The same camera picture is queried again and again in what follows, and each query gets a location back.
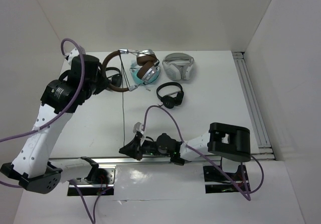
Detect aluminium table rail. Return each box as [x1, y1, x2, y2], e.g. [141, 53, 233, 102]
[50, 152, 276, 166]

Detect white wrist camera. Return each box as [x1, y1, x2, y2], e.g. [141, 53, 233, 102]
[65, 48, 79, 66]
[133, 122, 145, 146]

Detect black headphones centre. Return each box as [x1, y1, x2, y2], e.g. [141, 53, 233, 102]
[156, 81, 185, 109]

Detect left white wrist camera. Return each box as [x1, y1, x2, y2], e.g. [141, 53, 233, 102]
[65, 48, 79, 66]

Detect thin black headphone cable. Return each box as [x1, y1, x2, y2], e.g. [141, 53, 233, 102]
[119, 53, 133, 146]

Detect small black headphones left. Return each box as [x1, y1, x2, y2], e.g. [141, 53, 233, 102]
[106, 67, 122, 87]

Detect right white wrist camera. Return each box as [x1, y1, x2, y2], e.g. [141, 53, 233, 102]
[133, 122, 145, 146]

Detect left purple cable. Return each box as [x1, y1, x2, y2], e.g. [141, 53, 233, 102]
[0, 38, 86, 188]

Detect brown leather headphones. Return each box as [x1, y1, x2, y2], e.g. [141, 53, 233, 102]
[101, 49, 159, 82]

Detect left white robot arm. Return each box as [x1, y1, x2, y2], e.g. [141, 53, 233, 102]
[1, 55, 106, 194]

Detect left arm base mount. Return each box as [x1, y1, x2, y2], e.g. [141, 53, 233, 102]
[74, 164, 116, 196]

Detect purple cable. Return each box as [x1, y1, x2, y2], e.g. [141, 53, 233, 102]
[0, 38, 86, 188]
[142, 105, 265, 201]

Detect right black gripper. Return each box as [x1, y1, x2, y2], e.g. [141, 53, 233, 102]
[119, 134, 170, 160]

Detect right side aluminium rail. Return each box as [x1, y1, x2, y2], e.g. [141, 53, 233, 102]
[232, 52, 274, 155]

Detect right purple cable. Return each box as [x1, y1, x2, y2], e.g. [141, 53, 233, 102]
[142, 105, 265, 201]

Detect teal cat ear headphones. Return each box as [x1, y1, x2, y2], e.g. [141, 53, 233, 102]
[129, 60, 161, 85]

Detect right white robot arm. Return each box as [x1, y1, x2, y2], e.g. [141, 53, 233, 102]
[119, 123, 251, 166]

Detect white grey gaming headset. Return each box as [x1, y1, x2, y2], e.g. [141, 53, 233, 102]
[162, 53, 195, 81]

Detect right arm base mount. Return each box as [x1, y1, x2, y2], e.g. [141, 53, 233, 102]
[203, 165, 251, 194]

